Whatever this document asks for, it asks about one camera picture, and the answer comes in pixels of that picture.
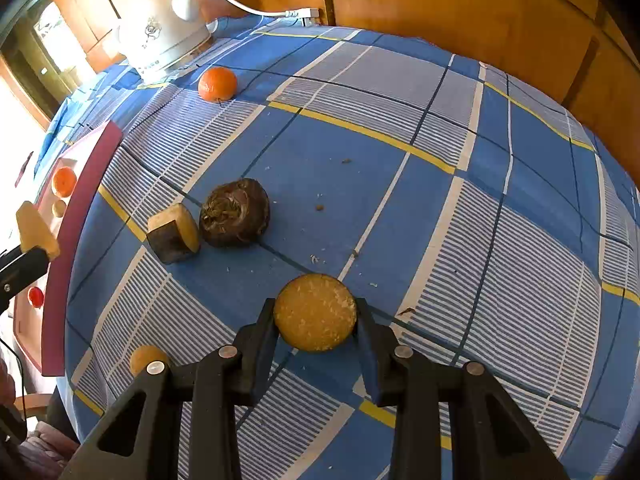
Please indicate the white floral electric kettle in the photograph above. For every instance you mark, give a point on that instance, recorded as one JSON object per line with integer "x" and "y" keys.
{"x": 160, "y": 35}

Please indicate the orange tangerine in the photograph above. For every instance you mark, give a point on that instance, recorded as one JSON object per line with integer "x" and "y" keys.
{"x": 217, "y": 84}
{"x": 64, "y": 181}

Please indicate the small yellow round fruit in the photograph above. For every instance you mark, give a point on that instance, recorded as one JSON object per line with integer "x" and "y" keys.
{"x": 142, "y": 357}
{"x": 59, "y": 208}

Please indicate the red cherry tomato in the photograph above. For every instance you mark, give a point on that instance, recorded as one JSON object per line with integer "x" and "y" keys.
{"x": 36, "y": 296}

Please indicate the wooden door with glass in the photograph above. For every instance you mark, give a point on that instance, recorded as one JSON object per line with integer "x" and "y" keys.
{"x": 55, "y": 45}

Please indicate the white power plug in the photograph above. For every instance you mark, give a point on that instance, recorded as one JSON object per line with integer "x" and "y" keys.
{"x": 305, "y": 12}

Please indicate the wooden wardrobe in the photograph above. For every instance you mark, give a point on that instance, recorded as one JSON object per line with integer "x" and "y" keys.
{"x": 450, "y": 10}

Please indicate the pink-edged white tray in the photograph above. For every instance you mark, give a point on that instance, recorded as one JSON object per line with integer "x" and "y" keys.
{"x": 75, "y": 240}

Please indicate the yellow cut fruit chunk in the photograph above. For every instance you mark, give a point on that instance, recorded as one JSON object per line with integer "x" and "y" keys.
{"x": 35, "y": 230}
{"x": 315, "y": 312}

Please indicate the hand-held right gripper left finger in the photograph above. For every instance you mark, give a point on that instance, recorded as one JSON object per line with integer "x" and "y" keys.
{"x": 262, "y": 360}

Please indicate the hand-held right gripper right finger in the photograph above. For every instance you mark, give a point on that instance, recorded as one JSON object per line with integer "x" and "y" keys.
{"x": 370, "y": 365}

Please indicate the brown-skinned cut fruit piece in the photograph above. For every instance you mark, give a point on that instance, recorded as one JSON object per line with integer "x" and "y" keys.
{"x": 172, "y": 245}

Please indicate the blue plaid bedsheet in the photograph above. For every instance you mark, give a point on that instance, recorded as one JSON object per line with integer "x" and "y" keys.
{"x": 400, "y": 210}

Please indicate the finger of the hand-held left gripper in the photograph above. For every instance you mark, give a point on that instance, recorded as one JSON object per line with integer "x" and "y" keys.
{"x": 20, "y": 267}

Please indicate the dark brown water chestnut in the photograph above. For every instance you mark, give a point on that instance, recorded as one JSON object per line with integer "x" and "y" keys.
{"x": 235, "y": 212}

